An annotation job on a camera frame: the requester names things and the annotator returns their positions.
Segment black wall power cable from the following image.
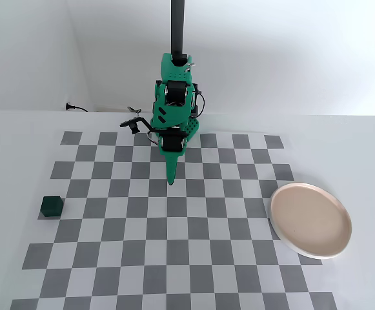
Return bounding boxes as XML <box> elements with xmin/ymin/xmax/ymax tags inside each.
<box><xmin>65</xmin><ymin>102</ymin><xmax>90</xmax><ymax>113</ymax></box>

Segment dark green dice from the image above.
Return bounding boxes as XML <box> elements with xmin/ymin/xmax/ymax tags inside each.
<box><xmin>41</xmin><ymin>195</ymin><xmax>65</xmax><ymax>219</ymax></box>

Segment grey checkerboard mat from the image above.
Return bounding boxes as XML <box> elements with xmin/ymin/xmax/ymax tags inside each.
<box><xmin>11</xmin><ymin>130</ymin><xmax>338</xmax><ymax>310</ymax></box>

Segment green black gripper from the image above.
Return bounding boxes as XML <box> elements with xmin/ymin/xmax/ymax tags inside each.
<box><xmin>156</xmin><ymin>127</ymin><xmax>188</xmax><ymax>187</ymax></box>

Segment beige round plate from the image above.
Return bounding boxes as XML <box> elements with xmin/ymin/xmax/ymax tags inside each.
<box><xmin>269</xmin><ymin>182</ymin><xmax>353</xmax><ymax>260</ymax></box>

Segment black wrist camera board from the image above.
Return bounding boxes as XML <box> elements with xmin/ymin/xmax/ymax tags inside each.
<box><xmin>119</xmin><ymin>116</ymin><xmax>159</xmax><ymax>136</ymax></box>

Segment black vertical pole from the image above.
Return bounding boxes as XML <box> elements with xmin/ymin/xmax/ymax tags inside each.
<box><xmin>170</xmin><ymin>0</ymin><xmax>187</xmax><ymax>64</ymax></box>

